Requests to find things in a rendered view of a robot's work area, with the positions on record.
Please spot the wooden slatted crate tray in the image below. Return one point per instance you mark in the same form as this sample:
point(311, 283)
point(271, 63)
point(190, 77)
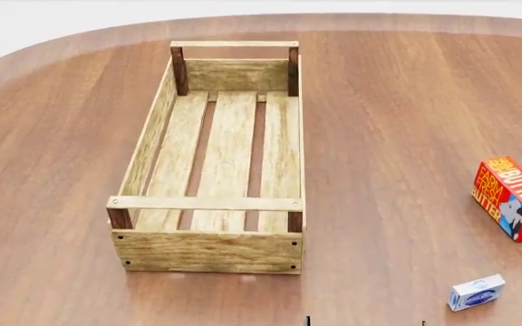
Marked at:
point(225, 153)

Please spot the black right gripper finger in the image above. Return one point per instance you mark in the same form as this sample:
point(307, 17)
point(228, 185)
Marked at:
point(307, 321)

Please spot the small white cream cheese box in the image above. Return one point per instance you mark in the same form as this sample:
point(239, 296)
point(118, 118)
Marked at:
point(476, 292)

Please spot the red butter box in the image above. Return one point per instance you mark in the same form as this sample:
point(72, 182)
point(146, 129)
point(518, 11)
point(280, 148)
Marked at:
point(512, 198)

